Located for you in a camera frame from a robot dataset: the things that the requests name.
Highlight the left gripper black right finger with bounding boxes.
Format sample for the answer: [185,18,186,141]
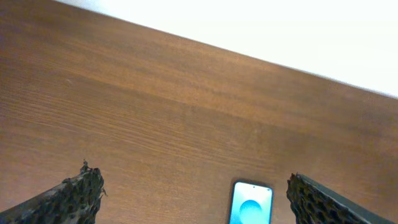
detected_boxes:
[286,173,394,224]

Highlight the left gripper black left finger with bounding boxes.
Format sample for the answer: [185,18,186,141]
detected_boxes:
[1,161,106,224]

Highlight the blue Galaxy smartphone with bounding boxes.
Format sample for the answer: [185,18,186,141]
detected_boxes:
[228,180,274,224]

